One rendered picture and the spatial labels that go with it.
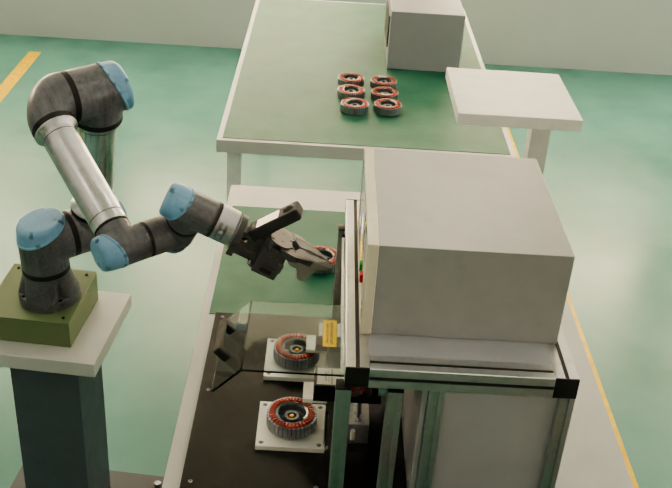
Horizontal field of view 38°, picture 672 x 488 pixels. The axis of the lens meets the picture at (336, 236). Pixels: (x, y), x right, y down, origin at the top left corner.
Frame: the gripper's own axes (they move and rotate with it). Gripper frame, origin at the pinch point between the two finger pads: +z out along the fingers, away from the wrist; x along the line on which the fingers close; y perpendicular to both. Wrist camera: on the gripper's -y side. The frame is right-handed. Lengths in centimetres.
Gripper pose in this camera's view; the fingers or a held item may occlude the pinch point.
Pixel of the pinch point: (327, 263)
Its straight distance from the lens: 200.5
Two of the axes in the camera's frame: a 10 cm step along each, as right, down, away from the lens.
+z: 8.8, 4.2, 2.3
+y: -4.8, 7.6, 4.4
